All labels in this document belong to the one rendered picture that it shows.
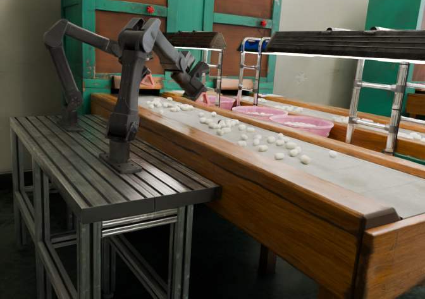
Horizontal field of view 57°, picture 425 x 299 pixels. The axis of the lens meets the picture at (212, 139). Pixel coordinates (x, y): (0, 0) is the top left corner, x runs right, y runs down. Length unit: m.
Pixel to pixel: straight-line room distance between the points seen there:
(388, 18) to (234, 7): 2.02
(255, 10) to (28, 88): 1.63
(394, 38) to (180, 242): 0.75
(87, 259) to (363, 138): 1.14
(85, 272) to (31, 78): 2.14
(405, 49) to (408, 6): 3.21
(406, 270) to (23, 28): 2.65
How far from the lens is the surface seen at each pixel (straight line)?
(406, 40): 1.07
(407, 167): 1.20
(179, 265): 1.13
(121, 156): 1.23
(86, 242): 0.98
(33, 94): 3.01
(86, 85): 2.30
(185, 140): 1.26
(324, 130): 1.64
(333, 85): 4.67
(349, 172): 1.12
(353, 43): 1.15
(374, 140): 1.65
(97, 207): 0.95
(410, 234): 0.86
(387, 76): 4.27
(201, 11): 2.57
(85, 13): 2.29
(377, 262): 0.80
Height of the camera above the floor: 1.03
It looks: 13 degrees down
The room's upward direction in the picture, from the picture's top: 4 degrees clockwise
